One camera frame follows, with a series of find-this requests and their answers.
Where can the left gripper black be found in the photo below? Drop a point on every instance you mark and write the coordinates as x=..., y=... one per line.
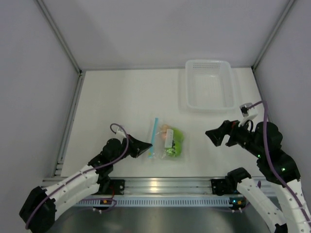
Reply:
x=137, y=145

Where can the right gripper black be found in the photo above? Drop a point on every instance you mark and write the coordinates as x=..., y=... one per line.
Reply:
x=228, y=127

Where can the clear zip top bag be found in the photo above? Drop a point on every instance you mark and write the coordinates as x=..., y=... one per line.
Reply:
x=157, y=151

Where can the beige fake garlic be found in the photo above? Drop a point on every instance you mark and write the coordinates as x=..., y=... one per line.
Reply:
x=164, y=128

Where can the green fake melon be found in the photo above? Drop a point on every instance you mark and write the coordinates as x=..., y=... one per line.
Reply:
x=174, y=143

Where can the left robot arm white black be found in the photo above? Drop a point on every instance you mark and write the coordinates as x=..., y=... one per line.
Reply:
x=44, y=206

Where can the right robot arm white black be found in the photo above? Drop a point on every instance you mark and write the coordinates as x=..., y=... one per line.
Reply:
x=279, y=169

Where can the white plastic basket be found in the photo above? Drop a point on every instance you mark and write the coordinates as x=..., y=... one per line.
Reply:
x=210, y=86

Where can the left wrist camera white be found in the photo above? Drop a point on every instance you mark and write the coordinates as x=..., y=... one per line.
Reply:
x=120, y=133

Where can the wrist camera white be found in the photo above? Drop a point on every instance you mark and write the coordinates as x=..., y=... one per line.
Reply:
x=249, y=112
x=120, y=133

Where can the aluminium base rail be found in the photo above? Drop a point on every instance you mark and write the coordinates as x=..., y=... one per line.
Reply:
x=170, y=186

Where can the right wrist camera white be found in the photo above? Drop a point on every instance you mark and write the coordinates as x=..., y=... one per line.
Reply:
x=249, y=112

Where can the white slotted cable duct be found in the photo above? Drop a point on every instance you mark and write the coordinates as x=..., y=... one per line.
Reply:
x=198, y=201

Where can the left aluminium frame post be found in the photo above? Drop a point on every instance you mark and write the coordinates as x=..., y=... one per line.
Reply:
x=57, y=33

